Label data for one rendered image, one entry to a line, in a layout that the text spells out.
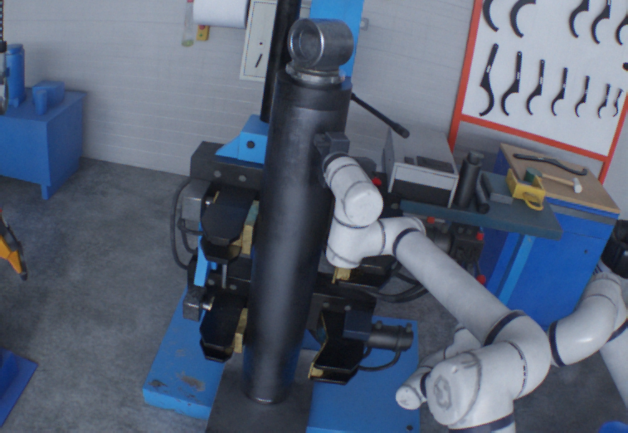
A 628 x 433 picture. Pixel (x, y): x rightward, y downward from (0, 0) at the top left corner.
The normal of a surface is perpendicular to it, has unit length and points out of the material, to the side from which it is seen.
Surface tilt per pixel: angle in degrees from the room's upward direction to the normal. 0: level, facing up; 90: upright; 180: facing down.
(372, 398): 0
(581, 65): 90
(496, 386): 39
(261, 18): 90
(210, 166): 90
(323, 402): 0
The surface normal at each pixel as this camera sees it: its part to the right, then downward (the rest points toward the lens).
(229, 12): -0.16, 0.72
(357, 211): 0.11, 0.46
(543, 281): -0.12, 0.47
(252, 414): 0.14, -0.87
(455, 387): -0.92, -0.04
